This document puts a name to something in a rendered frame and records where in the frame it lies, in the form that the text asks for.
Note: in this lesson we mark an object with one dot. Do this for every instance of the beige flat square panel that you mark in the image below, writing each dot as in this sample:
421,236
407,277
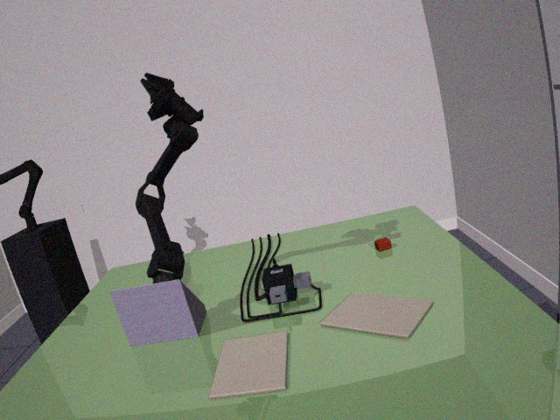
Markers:
251,365

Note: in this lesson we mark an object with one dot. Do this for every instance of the small reddish-brown block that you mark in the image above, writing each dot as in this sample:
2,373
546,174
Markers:
383,244

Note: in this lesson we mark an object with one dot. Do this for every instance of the flat beige square board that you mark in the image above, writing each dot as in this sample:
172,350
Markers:
383,315

